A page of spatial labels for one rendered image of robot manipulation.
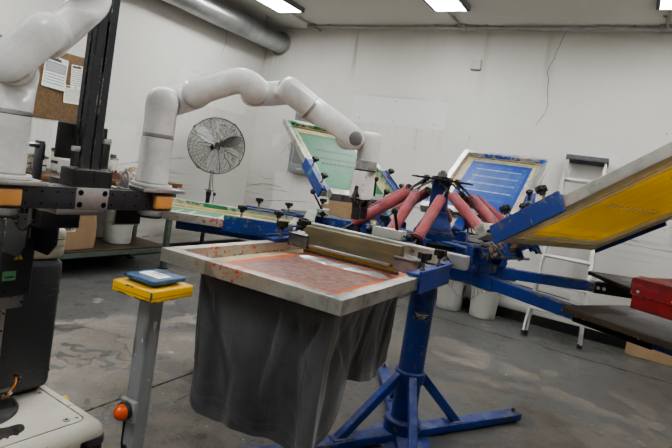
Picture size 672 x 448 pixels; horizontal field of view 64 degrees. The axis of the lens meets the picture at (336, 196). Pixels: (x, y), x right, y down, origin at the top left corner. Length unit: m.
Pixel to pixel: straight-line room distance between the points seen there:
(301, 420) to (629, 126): 4.88
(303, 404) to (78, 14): 1.12
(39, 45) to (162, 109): 0.44
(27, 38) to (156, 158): 0.52
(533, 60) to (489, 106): 0.63
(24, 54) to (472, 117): 5.15
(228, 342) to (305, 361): 0.25
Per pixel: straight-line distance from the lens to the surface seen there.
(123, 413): 1.41
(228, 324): 1.55
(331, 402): 1.54
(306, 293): 1.28
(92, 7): 1.53
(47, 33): 1.43
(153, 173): 1.73
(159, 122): 1.73
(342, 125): 1.75
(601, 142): 5.85
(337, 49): 6.93
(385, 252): 1.81
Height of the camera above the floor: 1.28
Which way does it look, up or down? 3 degrees down
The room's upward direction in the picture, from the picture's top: 9 degrees clockwise
